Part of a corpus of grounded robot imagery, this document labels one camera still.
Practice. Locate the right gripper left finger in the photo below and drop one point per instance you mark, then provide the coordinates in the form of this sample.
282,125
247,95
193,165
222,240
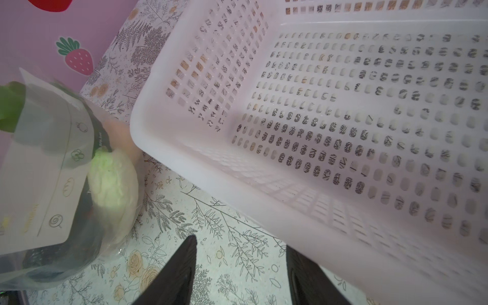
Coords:
174,283

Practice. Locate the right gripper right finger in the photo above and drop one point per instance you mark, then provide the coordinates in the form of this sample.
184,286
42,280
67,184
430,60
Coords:
309,285

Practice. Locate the dark purple eggplant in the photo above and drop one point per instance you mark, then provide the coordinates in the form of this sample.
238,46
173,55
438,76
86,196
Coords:
59,262

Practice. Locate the white chinese cabbage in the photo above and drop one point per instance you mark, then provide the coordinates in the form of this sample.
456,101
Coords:
114,189

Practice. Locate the clear zip bag blue zipper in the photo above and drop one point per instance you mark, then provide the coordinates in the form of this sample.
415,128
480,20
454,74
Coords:
44,167

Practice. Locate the white plastic perforated basket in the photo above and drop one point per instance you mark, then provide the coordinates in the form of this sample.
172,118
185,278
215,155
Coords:
354,131

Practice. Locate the dark black avocado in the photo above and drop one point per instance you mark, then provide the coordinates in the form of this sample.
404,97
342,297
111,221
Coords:
12,103

